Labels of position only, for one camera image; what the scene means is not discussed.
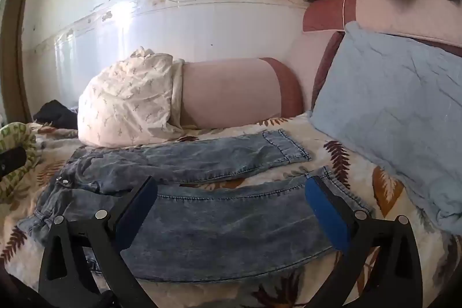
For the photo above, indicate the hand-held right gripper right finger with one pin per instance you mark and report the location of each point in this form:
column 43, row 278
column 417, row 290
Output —
column 326, row 217

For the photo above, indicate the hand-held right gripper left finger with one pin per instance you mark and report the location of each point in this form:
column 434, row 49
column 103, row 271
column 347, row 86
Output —
column 139, row 208

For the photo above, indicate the green patterned cloth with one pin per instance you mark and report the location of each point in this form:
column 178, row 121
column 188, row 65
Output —
column 20, row 134

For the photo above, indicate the pink bolster armrest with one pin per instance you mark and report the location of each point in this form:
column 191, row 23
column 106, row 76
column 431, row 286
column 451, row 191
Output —
column 231, row 91

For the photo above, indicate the dark cloth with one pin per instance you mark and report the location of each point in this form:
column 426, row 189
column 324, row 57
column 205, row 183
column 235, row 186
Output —
column 57, row 115

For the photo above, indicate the blue denim pants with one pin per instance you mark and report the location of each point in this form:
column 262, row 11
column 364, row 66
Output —
column 223, row 221

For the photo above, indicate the leaf print blanket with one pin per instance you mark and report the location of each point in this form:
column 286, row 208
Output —
column 317, row 134

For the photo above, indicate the white patterned pillow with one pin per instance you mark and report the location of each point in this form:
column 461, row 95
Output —
column 126, row 102

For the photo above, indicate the brown wooden window frame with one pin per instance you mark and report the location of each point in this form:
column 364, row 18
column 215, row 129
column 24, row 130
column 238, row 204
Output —
column 14, row 51

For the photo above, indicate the pink upholstered headboard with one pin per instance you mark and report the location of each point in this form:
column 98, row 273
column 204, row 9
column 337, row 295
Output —
column 397, row 12

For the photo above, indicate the light blue pillow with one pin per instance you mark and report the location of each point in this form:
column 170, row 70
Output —
column 389, row 106

